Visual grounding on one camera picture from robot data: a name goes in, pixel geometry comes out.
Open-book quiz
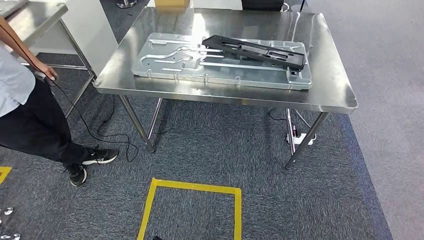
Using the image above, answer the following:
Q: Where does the person's hand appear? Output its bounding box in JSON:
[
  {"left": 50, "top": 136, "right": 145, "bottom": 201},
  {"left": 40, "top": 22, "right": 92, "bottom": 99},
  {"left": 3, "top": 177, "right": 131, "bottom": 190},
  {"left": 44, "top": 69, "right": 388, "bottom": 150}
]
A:
[{"left": 33, "top": 62, "right": 59, "bottom": 82}]

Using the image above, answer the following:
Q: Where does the black handheld controller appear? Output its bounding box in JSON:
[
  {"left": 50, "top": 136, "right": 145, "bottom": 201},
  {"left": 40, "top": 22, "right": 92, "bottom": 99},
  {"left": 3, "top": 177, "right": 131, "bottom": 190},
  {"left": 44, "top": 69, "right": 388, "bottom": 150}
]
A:
[{"left": 34, "top": 71, "right": 61, "bottom": 86}]

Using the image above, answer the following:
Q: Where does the black plastic plate bracket part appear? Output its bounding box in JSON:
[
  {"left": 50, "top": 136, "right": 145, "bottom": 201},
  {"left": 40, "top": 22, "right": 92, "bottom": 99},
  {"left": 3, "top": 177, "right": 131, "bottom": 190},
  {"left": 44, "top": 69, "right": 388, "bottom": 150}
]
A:
[{"left": 201, "top": 34, "right": 306, "bottom": 71}]

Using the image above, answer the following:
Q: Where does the stainless steel workbench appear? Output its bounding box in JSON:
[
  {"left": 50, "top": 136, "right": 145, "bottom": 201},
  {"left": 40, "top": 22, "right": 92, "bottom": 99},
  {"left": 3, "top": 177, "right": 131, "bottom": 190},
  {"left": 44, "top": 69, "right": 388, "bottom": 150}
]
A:
[{"left": 93, "top": 6, "right": 359, "bottom": 170}]

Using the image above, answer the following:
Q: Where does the person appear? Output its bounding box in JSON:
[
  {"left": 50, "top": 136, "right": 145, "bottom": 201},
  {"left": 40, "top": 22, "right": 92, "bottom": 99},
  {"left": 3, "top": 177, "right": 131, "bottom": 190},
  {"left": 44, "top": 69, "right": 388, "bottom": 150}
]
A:
[{"left": 0, "top": 16, "right": 119, "bottom": 187}]

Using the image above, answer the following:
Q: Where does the small stainless steel table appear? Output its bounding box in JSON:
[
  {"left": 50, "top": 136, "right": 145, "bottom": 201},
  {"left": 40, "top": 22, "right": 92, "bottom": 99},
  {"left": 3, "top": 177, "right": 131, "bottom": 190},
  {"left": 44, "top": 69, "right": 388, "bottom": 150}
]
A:
[{"left": 0, "top": 0, "right": 97, "bottom": 118}]

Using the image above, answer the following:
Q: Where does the white cabinet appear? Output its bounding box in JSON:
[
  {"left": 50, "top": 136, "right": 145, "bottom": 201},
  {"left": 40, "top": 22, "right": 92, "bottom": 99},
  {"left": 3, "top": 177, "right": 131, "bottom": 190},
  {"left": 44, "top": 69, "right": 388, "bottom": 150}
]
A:
[{"left": 28, "top": 0, "right": 119, "bottom": 77}]

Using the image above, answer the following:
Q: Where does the black sneaker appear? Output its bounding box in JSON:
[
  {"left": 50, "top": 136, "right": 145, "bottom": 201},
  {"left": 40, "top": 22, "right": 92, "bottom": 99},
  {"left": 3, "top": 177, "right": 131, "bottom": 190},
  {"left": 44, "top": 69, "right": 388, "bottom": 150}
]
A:
[
  {"left": 64, "top": 163, "right": 88, "bottom": 187},
  {"left": 81, "top": 148, "right": 119, "bottom": 166}
]

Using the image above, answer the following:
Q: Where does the chrome stand base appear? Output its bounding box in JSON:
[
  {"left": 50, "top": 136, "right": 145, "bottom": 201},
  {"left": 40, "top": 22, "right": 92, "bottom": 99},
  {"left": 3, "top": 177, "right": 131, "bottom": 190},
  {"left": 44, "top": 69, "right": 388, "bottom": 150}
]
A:
[{"left": 115, "top": 0, "right": 138, "bottom": 9}]

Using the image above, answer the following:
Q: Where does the yellow floor tape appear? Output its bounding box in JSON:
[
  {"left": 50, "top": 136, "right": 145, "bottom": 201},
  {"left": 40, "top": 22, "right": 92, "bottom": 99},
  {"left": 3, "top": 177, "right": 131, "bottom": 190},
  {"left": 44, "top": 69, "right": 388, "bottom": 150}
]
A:
[
  {"left": 136, "top": 177, "right": 243, "bottom": 240},
  {"left": 0, "top": 166, "right": 13, "bottom": 186}
]

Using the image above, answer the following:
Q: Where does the aluminium fixture plate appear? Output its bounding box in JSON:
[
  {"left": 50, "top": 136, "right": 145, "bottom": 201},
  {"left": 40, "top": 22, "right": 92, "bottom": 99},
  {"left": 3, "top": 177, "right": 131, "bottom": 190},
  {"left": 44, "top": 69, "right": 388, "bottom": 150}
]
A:
[{"left": 131, "top": 32, "right": 313, "bottom": 91}]

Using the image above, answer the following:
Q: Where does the cardboard box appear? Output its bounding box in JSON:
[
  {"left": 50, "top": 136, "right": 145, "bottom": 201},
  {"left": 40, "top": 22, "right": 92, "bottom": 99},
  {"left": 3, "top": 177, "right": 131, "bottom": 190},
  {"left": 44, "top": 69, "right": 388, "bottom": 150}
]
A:
[{"left": 153, "top": 0, "right": 190, "bottom": 13}]

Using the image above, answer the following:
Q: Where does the chrome chair base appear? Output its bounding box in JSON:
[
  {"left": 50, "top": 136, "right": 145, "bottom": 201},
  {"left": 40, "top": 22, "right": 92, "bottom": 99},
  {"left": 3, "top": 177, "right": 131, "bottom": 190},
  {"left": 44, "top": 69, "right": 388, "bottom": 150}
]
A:
[{"left": 0, "top": 206, "right": 21, "bottom": 240}]

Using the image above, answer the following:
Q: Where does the white low platform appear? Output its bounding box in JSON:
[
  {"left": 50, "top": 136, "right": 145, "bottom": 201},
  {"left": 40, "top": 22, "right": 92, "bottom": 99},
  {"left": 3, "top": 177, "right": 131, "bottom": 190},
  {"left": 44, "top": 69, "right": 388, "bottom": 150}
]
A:
[{"left": 146, "top": 0, "right": 291, "bottom": 12}]

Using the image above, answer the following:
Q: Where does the white power strip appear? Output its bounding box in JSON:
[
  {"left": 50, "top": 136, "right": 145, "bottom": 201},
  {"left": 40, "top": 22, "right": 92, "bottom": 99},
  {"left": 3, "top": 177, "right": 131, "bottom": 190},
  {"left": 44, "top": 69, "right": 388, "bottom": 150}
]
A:
[{"left": 286, "top": 133, "right": 317, "bottom": 147}]

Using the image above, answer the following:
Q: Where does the black floor cable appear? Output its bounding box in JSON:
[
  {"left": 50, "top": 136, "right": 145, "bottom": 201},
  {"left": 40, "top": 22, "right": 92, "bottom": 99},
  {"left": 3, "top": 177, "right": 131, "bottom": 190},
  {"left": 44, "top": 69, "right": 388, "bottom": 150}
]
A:
[{"left": 52, "top": 81, "right": 140, "bottom": 163}]

